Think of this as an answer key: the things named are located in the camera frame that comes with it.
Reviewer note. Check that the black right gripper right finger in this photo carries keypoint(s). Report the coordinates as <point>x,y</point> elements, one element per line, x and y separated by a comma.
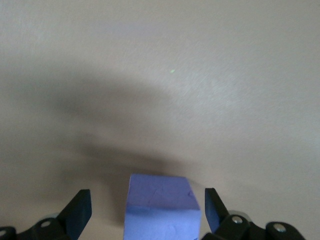
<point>215,212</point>

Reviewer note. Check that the brown table cover sheet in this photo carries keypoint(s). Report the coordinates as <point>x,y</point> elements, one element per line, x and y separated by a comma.
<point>225,100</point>

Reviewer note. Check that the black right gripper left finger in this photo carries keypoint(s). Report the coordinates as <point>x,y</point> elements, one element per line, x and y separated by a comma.
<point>77,212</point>

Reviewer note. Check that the purple foam cube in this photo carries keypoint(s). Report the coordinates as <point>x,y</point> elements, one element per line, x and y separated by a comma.
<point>162,207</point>

